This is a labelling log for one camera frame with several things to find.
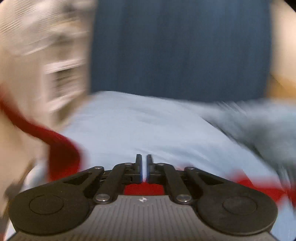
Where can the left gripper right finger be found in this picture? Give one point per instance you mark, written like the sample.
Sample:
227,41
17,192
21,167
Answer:
167,176

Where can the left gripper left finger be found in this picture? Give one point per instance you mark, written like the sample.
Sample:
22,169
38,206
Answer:
120,176

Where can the red knit sweater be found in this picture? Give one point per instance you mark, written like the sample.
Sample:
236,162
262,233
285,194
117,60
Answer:
114,127

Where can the light blue bed sheet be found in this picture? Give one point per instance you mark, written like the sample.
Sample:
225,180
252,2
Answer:
222,209

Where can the grey-blue fleece blanket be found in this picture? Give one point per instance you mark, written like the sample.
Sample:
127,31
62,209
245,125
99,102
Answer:
268,127

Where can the dark blue curtain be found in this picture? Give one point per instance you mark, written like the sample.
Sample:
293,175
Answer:
203,51

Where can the white shelf unit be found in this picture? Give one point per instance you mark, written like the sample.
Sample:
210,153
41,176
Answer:
48,43

